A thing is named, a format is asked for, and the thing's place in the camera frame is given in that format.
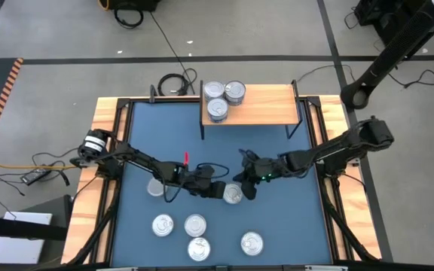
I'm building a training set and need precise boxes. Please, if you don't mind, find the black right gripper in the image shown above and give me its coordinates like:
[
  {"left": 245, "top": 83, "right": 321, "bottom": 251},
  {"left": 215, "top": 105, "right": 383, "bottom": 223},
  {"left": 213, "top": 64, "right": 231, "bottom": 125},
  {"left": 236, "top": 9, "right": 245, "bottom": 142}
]
[{"left": 232, "top": 153, "right": 292, "bottom": 201}]

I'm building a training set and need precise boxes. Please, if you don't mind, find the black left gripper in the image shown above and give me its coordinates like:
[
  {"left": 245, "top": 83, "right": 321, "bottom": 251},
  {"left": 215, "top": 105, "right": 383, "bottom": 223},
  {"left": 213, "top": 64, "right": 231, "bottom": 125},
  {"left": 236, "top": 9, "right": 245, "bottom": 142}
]
[{"left": 165, "top": 163, "right": 228, "bottom": 200}]

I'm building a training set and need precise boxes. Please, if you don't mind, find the green Bumble Bee tuna can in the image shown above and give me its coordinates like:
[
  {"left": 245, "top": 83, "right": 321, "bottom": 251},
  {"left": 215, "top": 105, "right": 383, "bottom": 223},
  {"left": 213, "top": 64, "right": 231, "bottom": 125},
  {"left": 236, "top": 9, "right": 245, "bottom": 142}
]
[
  {"left": 203, "top": 80, "right": 226, "bottom": 102},
  {"left": 184, "top": 214, "right": 207, "bottom": 238}
]

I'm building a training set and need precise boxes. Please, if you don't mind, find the wooden shelf with black legs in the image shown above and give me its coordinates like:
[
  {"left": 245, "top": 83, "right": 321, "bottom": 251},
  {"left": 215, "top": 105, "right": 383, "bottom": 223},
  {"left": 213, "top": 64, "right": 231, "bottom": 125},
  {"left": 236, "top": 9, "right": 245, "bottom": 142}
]
[{"left": 200, "top": 79, "right": 305, "bottom": 142}]

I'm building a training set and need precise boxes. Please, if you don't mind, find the teal Trader Joe's tuna can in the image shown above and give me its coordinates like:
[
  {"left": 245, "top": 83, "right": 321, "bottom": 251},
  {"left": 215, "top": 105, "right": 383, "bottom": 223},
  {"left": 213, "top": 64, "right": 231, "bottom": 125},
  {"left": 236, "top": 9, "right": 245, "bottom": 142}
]
[
  {"left": 187, "top": 236, "right": 212, "bottom": 263},
  {"left": 240, "top": 231, "right": 264, "bottom": 257}
]

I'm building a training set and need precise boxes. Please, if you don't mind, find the dark grey cabinet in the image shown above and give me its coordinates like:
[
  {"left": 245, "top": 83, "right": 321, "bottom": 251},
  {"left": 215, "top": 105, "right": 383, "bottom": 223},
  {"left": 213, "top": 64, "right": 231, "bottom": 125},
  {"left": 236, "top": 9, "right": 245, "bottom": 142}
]
[{"left": 11, "top": 194, "right": 75, "bottom": 271}]

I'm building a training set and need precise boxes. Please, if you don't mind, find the black power adapter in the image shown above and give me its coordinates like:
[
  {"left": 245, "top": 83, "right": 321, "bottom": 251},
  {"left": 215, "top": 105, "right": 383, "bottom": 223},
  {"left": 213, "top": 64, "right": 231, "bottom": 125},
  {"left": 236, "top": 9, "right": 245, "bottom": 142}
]
[{"left": 20, "top": 169, "right": 52, "bottom": 186}]

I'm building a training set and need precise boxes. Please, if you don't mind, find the black box with yellow trim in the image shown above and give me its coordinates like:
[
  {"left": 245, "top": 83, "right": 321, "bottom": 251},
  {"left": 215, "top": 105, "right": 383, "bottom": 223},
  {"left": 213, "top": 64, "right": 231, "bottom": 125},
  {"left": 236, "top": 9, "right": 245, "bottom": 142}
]
[{"left": 96, "top": 0, "right": 162, "bottom": 12}]

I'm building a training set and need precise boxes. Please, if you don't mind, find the black perforated tower stand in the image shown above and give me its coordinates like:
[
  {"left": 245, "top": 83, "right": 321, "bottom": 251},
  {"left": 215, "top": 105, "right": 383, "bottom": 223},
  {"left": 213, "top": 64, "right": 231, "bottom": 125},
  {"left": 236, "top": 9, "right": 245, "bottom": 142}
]
[{"left": 340, "top": 0, "right": 434, "bottom": 111}]

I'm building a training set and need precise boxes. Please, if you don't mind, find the black beam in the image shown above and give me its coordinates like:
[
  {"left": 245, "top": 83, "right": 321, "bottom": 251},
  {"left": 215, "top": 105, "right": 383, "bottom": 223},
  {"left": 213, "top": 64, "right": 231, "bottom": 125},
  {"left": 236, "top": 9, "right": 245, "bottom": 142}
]
[{"left": 0, "top": 215, "right": 70, "bottom": 241}]

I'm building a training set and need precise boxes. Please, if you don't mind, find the white board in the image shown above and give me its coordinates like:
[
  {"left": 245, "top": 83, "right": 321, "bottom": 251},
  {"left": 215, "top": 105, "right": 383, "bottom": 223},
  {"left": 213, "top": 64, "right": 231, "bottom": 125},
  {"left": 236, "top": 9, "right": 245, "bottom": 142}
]
[{"left": 0, "top": 212, "right": 53, "bottom": 265}]

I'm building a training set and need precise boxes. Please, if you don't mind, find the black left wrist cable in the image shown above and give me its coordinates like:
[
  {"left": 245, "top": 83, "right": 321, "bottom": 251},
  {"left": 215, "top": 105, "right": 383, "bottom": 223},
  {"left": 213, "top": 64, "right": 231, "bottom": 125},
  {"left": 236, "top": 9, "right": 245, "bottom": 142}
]
[{"left": 195, "top": 162, "right": 231, "bottom": 181}]

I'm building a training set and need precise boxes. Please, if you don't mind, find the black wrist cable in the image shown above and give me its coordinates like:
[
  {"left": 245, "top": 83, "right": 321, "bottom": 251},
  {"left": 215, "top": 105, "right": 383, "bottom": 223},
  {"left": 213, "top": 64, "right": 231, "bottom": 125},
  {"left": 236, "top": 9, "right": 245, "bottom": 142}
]
[
  {"left": 195, "top": 162, "right": 231, "bottom": 181},
  {"left": 237, "top": 148, "right": 260, "bottom": 163}
]

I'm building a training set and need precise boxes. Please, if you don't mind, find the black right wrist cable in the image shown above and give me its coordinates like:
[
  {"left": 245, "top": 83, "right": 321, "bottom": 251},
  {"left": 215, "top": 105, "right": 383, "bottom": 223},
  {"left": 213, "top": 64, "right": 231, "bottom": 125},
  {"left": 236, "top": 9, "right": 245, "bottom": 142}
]
[{"left": 237, "top": 148, "right": 260, "bottom": 163}]

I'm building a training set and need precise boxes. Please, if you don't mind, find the coiled black cable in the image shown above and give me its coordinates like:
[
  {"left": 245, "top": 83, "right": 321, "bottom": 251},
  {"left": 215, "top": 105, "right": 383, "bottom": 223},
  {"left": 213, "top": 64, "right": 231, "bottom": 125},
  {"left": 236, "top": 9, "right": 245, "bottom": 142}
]
[{"left": 157, "top": 72, "right": 190, "bottom": 97}]

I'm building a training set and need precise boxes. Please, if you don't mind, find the thin black floor cable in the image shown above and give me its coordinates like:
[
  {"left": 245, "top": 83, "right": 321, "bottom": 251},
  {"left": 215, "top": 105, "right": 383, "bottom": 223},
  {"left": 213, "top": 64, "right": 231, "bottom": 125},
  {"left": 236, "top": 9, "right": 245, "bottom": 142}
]
[{"left": 297, "top": 64, "right": 355, "bottom": 83}]

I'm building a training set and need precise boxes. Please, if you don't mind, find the black adapter cable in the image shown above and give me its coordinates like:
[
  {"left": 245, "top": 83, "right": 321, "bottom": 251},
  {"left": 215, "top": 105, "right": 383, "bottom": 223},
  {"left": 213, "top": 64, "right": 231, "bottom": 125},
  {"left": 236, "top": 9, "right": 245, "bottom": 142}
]
[{"left": 0, "top": 148, "right": 90, "bottom": 197}]

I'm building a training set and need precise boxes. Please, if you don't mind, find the long black floor cable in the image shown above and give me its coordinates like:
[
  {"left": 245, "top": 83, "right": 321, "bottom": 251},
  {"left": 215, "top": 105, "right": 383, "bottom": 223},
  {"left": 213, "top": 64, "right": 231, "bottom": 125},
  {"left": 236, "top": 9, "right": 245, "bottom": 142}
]
[{"left": 148, "top": 10, "right": 198, "bottom": 95}]

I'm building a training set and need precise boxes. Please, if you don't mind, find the looped black cable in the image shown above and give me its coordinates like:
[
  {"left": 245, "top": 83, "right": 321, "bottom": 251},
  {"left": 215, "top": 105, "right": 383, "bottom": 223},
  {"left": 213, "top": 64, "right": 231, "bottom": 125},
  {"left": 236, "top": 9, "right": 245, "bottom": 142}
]
[{"left": 113, "top": 8, "right": 145, "bottom": 30}]

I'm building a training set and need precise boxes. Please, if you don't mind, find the wavy black floor cable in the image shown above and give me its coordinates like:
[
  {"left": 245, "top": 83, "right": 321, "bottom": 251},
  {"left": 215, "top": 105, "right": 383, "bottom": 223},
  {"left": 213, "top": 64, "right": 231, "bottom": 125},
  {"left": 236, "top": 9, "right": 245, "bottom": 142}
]
[{"left": 388, "top": 69, "right": 434, "bottom": 90}]

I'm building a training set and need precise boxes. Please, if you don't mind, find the yellow floor cable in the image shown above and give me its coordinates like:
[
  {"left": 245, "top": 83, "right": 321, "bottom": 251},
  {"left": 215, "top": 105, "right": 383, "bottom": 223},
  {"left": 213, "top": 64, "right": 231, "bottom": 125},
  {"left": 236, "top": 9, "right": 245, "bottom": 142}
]
[{"left": 0, "top": 157, "right": 75, "bottom": 170}]

